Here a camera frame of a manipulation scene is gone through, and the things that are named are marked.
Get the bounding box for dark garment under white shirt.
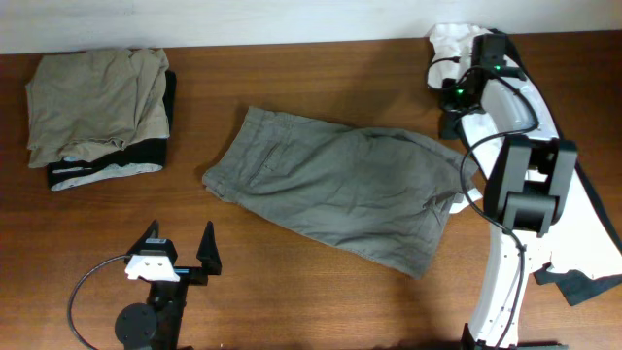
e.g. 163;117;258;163
504;33;622;307

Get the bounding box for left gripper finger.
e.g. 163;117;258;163
126;220;159;256
196;221;222;275

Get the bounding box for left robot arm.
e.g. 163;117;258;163
115;221;223;350

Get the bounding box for grey-green shorts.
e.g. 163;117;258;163
202;107;477;279

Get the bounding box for folded beige garment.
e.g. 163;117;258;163
25;49;170;168

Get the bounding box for folded black garment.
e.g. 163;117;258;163
47;69;178;193

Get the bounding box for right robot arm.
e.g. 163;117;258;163
441;64;577;349

